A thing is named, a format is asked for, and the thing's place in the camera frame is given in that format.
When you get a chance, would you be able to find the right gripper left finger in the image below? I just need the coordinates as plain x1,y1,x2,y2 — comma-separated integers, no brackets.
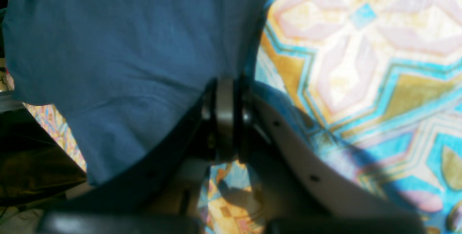
36,78,235,234

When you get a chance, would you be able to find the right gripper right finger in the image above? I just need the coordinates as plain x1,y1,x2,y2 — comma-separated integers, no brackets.
235,79,425,234

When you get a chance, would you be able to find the dark blue t-shirt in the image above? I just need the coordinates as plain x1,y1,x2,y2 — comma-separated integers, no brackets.
2,0,275,186

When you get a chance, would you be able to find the patterned colourful tablecloth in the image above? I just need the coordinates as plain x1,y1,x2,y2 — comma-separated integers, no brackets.
0,0,462,234

